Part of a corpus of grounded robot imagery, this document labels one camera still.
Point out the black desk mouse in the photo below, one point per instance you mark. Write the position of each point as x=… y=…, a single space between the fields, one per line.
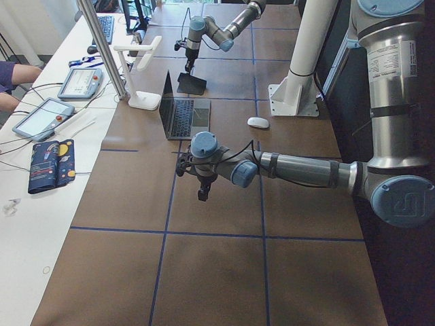
x=92 y=49

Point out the black mouse pad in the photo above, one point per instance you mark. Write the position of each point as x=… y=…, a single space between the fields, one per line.
x=190 y=84

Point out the teach pendant tablet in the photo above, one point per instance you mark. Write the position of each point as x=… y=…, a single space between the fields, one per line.
x=80 y=84
x=40 y=124

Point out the aluminium frame post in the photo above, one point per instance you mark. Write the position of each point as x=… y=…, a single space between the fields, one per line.
x=90 y=16

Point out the person forearm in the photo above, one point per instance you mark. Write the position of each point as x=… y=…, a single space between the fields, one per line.
x=13 y=74

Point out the far teach pendant tablet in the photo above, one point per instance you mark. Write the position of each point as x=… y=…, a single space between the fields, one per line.
x=80 y=84

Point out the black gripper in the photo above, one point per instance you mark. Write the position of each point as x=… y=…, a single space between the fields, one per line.
x=205 y=180
x=189 y=56

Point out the black monitor stand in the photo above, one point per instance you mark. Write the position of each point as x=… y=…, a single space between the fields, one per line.
x=134 y=16

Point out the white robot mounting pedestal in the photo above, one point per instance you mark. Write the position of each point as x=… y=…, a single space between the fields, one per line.
x=296 y=94

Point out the dark blue space pencil case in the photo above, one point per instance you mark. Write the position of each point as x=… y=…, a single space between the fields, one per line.
x=52 y=165

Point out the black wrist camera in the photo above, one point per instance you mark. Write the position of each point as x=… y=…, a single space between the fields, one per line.
x=181 y=43
x=184 y=164

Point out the white computer mouse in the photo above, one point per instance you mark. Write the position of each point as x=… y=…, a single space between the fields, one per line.
x=258 y=122

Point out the grey laptop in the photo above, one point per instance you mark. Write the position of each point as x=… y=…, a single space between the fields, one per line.
x=182 y=118

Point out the white desk lamp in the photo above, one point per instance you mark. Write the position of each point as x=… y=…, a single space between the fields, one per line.
x=140 y=99

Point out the black keyboard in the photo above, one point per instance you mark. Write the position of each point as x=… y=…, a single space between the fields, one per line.
x=107 y=27

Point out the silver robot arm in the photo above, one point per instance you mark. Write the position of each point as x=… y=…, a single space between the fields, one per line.
x=223 y=38
x=387 y=30

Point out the near teach pendant tablet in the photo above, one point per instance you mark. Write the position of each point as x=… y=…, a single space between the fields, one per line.
x=40 y=124

